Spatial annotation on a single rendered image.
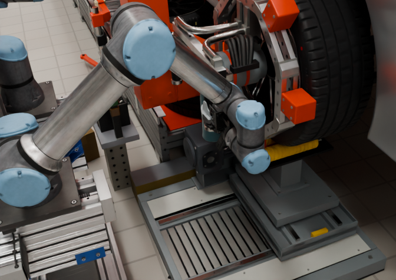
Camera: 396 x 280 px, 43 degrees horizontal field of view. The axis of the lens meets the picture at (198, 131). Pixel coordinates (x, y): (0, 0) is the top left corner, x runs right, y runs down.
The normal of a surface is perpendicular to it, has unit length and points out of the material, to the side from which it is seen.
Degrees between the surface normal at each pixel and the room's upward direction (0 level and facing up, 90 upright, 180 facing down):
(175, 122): 0
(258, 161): 90
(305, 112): 90
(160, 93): 90
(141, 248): 0
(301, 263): 0
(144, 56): 86
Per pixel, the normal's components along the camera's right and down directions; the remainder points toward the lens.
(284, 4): 0.16, -0.36
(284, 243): -0.06, -0.81
